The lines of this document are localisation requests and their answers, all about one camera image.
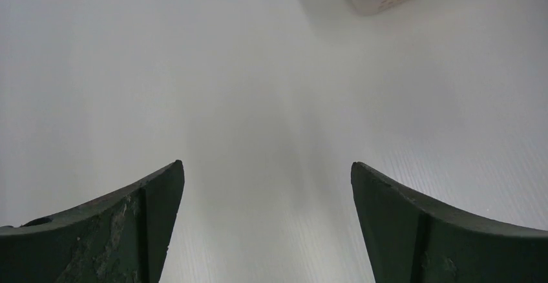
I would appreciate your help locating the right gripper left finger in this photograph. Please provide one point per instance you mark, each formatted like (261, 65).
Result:
(122, 236)

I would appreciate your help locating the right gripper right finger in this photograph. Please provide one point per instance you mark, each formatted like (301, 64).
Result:
(412, 237)

